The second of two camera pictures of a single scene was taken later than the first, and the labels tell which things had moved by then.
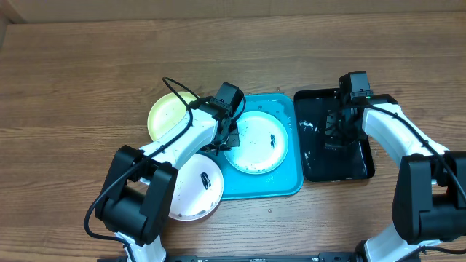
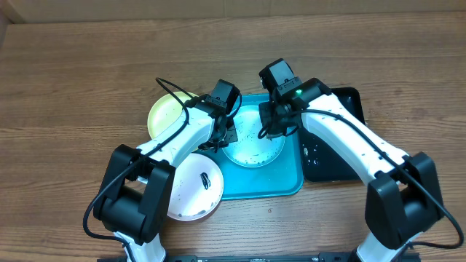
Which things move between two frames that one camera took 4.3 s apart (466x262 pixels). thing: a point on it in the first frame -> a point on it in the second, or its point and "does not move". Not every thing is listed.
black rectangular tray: x=323 y=163 does not move
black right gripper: x=332 y=134 -> x=271 y=125
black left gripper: x=233 y=140 does not move
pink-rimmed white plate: x=199 y=188 does not move
